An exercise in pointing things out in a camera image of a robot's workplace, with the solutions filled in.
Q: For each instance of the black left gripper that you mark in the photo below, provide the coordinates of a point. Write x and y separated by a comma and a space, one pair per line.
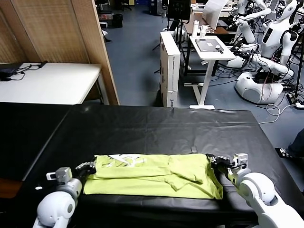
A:
82, 173

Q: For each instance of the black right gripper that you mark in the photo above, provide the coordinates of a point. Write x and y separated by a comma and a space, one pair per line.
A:
225, 165

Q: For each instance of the yellow-green t-shirt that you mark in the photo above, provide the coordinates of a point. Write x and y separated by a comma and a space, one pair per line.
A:
142, 183

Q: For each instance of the white grey robot right arm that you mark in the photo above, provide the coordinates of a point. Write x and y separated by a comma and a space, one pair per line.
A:
256, 187

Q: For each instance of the white grey robot left arm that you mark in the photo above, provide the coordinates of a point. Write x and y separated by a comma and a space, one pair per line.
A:
57, 209

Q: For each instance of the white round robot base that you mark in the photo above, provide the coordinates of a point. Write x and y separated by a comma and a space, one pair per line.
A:
256, 90

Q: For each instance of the black white sneaker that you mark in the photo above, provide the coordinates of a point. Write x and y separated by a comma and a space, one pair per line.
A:
282, 152

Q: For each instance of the black side table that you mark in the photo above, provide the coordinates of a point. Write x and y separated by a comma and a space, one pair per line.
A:
23, 133

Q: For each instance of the blue jeans leg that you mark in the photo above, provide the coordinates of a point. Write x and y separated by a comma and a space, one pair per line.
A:
298, 143

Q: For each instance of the white rectangular table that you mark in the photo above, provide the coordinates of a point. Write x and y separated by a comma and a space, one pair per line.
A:
52, 83

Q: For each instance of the tall white cardboard box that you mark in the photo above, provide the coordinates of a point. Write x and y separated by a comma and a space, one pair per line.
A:
169, 69

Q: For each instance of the white standing desk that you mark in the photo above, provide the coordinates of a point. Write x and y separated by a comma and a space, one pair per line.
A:
213, 55

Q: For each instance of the small black adapter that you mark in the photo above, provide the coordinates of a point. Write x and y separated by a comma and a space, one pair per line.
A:
219, 48

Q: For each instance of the grey closed laptop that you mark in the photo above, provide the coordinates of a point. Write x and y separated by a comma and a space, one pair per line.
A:
207, 45

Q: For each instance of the black flat device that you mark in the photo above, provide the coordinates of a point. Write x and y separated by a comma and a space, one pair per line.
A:
6, 71

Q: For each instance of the white cup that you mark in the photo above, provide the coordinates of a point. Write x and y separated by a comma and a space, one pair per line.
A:
203, 32

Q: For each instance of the black tripod stand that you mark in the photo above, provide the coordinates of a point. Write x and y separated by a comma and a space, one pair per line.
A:
181, 35

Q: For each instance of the brown wooden desk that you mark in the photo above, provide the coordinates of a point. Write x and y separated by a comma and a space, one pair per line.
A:
225, 29

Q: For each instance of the white bottle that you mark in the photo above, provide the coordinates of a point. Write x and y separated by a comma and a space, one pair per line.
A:
195, 28

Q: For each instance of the white humanoid robot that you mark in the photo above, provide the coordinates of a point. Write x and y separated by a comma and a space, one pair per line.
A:
273, 38

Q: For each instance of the wooden partition screen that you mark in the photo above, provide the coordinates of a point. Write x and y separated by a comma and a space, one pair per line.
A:
47, 31

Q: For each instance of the black bin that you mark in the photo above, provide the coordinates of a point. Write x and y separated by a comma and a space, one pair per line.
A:
117, 21

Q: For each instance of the white curved panel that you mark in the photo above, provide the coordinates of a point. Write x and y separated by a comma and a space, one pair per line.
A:
213, 13

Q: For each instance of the black monitor screen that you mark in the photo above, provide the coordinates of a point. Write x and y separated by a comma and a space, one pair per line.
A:
178, 9

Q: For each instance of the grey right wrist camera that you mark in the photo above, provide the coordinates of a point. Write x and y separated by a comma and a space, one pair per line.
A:
240, 161

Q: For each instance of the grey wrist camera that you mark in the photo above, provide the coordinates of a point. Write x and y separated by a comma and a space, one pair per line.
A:
240, 161
60, 175

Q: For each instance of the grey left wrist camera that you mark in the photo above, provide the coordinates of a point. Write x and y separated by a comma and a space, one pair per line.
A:
60, 175

